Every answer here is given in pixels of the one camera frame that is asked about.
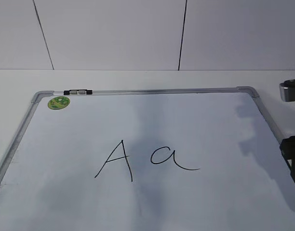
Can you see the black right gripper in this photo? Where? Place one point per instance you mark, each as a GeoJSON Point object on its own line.
{"type": "Point", "coordinates": [287, 148]}

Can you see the round green magnet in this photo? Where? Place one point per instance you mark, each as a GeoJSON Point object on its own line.
{"type": "Point", "coordinates": [58, 103]}

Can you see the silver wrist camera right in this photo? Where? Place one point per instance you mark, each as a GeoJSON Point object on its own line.
{"type": "Point", "coordinates": [287, 90]}

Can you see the white board with grey frame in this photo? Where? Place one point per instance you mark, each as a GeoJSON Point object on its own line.
{"type": "Point", "coordinates": [138, 161]}

